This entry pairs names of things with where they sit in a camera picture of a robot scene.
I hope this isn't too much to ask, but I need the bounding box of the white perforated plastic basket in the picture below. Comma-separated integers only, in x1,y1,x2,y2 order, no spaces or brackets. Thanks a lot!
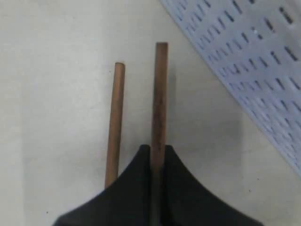
162,0,301,173

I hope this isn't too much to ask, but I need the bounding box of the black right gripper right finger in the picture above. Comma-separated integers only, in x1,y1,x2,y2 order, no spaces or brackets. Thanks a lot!
162,145,262,226

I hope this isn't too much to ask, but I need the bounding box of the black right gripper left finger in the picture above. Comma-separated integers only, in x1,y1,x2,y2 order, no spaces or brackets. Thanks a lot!
54,145,151,226

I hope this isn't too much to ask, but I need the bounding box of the wooden chopstick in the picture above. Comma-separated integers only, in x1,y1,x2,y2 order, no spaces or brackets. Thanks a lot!
105,62,125,188
150,42,168,226

